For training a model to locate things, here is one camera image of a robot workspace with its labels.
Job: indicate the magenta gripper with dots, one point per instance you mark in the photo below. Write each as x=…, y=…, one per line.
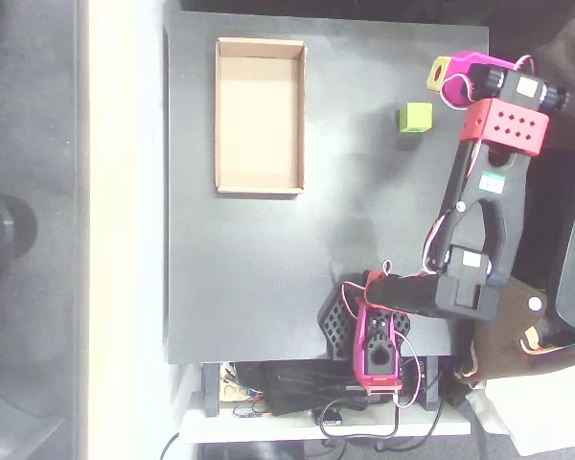
x=466, y=62

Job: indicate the green cube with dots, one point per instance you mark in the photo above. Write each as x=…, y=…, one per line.
x=416, y=117

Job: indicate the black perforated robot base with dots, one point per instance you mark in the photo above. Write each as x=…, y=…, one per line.
x=335, y=330

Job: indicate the shallow cardboard box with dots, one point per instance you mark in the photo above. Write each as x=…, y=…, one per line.
x=258, y=120

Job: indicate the brown leather bag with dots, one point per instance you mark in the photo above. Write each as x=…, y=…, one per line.
x=503, y=345

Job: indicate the black table clamp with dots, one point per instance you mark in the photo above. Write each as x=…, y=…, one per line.
x=430, y=383
x=211, y=390

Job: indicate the black power adapter brick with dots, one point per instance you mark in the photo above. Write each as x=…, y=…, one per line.
x=306, y=388

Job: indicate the white crumpled sheet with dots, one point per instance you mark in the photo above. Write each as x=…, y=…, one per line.
x=546, y=417

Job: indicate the small black usb plug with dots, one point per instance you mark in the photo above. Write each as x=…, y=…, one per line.
x=333, y=417

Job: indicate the beige controller circuit board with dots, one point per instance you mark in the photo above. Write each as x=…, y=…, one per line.
x=231, y=389

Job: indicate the white shelf board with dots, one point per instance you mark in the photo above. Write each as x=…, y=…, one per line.
x=268, y=426

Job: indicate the black round cylinder object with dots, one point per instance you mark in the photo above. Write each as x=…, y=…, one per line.
x=9, y=230

